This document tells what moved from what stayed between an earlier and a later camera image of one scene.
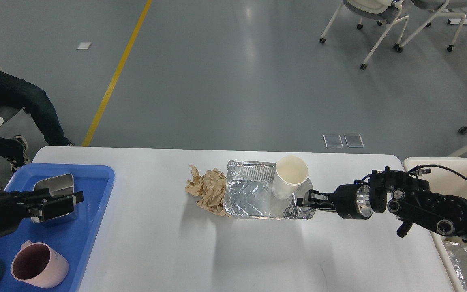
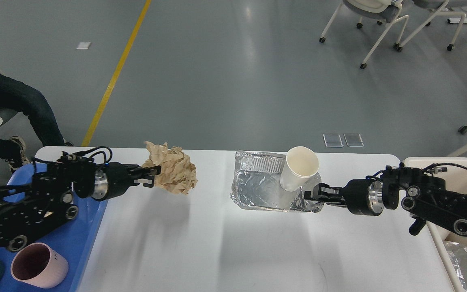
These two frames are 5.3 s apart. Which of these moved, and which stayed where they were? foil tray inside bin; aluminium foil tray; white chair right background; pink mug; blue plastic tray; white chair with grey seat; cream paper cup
Moved: aluminium foil tray; cream paper cup
Stayed: foil tray inside bin; blue plastic tray; pink mug; white chair right background; white chair with grey seat
